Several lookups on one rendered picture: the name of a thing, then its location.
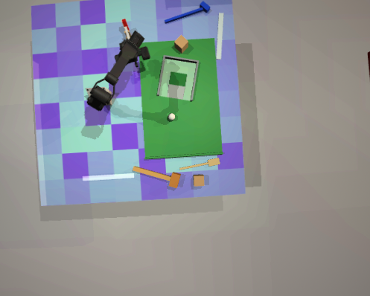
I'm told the orange mallet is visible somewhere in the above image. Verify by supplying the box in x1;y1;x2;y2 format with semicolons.
133;167;181;188

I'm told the tan cube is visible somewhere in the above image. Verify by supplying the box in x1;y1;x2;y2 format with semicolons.
194;174;204;186
174;35;188;53

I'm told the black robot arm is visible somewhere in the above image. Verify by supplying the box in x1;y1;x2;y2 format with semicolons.
87;31;145;111

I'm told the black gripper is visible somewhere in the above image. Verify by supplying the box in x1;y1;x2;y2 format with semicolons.
114;47;150;62

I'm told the pale grey flat bar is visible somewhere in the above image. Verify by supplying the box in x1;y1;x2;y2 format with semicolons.
217;13;224;59

